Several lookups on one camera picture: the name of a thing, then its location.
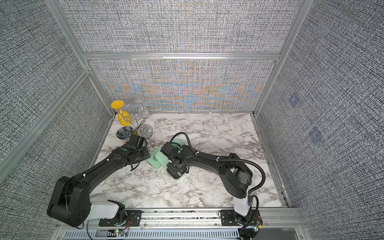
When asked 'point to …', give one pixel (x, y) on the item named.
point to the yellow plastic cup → (124, 117)
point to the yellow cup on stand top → (117, 104)
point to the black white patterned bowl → (124, 133)
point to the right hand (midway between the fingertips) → (174, 162)
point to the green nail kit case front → (157, 159)
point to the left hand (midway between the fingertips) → (149, 152)
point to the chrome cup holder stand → (131, 116)
